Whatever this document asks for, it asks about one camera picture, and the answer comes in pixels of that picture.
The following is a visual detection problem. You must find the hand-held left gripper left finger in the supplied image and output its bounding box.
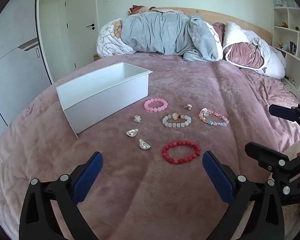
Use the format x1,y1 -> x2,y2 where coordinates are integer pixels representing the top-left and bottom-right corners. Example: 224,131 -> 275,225
19,151 -> 103,240

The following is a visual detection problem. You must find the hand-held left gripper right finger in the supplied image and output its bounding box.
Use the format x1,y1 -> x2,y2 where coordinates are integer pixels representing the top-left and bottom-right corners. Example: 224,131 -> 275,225
202,151 -> 289,240

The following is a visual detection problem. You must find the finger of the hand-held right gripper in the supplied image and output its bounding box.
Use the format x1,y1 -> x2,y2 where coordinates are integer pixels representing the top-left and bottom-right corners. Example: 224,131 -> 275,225
245,142 -> 300,207
269,103 -> 300,123

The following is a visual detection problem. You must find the multicolour bead bracelet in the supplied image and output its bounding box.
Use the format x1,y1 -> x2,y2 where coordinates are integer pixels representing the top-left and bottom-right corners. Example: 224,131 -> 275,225
199,108 -> 229,127

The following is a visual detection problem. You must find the red bead bracelet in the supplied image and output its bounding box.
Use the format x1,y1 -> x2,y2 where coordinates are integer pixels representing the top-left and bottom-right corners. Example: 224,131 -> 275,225
162,141 -> 201,165

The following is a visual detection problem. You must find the white jade bead bracelet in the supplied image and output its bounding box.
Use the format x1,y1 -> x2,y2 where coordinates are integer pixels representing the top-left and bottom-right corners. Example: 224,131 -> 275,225
162,113 -> 192,128

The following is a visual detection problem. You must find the white plastic storage box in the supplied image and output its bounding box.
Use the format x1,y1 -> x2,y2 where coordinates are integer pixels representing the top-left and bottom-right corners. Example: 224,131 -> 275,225
56,62 -> 153,140

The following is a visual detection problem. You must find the pink bead bracelet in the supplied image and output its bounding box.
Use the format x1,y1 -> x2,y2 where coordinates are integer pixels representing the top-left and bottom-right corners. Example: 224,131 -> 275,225
144,98 -> 168,112

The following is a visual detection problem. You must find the pink plush blanket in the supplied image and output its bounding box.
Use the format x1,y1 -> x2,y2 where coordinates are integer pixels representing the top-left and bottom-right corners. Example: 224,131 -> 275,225
0,52 -> 300,240

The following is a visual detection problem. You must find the pink and white pillow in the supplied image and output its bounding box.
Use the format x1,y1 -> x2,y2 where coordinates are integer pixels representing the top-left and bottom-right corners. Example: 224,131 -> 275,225
222,21 -> 287,79

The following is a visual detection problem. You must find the white shelf unit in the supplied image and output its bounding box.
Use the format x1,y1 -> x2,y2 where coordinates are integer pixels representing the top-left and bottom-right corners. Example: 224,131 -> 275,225
272,0 -> 300,103

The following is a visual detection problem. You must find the white door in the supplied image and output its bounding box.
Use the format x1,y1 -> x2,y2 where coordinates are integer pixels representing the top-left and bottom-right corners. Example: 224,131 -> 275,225
64,0 -> 101,68

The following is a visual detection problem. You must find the grey sliding wardrobe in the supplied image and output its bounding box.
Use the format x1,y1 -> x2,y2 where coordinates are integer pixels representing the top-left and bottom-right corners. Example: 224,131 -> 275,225
0,0 -> 53,127

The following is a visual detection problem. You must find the grey quilt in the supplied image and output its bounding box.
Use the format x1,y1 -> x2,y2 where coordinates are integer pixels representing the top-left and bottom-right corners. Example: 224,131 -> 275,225
122,12 -> 219,62

